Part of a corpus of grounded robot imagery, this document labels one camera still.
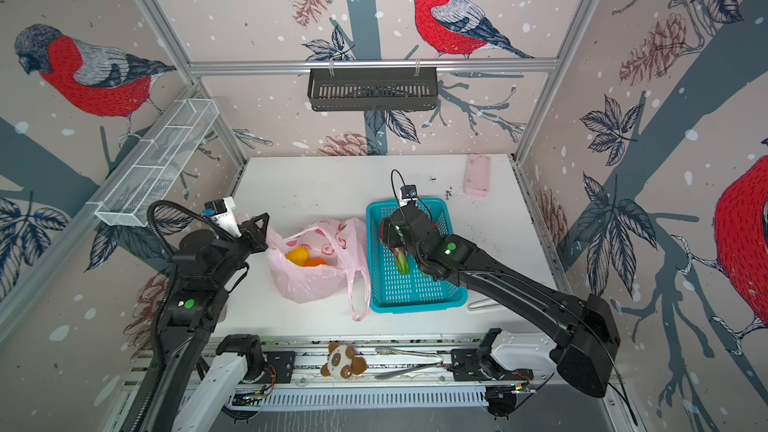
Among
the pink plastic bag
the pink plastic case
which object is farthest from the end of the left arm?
the pink plastic case

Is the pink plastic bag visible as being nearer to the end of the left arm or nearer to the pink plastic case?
the end of the left arm

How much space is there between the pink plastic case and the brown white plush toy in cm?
68

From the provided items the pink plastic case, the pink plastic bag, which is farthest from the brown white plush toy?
the pink plastic case

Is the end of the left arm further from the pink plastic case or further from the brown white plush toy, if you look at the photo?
the pink plastic case

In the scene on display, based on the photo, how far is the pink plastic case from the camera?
112 centimetres

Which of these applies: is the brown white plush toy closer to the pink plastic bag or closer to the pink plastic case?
the pink plastic bag

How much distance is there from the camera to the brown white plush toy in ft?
2.38
